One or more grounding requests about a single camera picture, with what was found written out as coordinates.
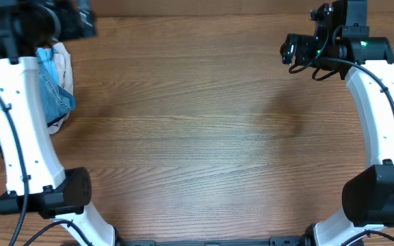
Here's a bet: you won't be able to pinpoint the beige folded garment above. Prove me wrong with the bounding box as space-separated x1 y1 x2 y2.
46 42 75 135

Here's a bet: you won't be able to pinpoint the blue denim jeans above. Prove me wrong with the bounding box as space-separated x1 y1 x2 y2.
0 63 77 155

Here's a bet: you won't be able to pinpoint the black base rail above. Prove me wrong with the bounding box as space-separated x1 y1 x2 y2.
116 235 315 246

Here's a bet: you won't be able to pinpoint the light blue folded garment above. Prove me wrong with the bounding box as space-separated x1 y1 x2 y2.
36 47 60 85

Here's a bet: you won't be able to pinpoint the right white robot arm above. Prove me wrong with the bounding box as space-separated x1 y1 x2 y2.
270 1 394 245

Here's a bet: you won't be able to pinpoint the brown cardboard backboard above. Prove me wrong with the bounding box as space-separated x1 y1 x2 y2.
90 0 394 18

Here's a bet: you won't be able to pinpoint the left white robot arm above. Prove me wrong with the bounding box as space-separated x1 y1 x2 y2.
0 0 120 245

